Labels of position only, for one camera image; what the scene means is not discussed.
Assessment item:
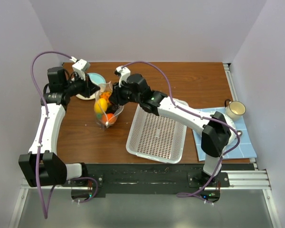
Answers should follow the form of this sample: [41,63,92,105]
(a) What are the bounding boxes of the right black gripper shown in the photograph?
[109,79,142,106]

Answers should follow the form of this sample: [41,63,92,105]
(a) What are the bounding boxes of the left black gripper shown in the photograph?
[63,71,100,98]

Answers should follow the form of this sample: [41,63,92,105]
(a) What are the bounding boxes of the yellow fake lemon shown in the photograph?
[94,98,108,114]

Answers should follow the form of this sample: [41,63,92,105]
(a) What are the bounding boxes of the clear zip top bag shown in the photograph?
[93,82,124,129]

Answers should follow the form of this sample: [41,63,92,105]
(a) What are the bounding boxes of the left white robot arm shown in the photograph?
[19,66,100,187]

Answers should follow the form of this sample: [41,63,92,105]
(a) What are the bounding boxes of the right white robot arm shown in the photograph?
[109,74,235,187]

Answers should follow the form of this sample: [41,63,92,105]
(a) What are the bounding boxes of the dark purple fake plum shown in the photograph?
[107,105,119,114]

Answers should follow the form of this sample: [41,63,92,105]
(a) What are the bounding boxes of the orange fake tomato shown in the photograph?
[104,113,116,125]

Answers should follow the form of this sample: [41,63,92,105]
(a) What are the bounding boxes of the white perforated plastic basket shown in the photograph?
[126,105,187,164]

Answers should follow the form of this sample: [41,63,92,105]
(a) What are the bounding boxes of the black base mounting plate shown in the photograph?
[64,163,253,202]

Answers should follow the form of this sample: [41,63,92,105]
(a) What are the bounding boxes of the cream enamel mug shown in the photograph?
[224,99,246,121]

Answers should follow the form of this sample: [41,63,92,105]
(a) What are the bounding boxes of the white paper plate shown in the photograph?
[223,114,236,144]

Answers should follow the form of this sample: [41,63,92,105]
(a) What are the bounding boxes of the metal spoon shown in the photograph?
[237,130,243,136]

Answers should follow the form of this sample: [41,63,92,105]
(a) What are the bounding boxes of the blue checked cloth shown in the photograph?
[192,117,257,161]

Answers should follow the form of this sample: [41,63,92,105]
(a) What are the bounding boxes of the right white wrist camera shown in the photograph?
[114,66,131,87]

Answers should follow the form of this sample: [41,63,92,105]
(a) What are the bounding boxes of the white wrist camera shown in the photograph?
[70,57,90,80]
[114,66,131,87]

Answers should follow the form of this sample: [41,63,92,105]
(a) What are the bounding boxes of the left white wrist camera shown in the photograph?
[70,57,90,80]

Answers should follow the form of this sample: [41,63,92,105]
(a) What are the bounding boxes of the aluminium frame rail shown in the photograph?
[20,167,273,190]

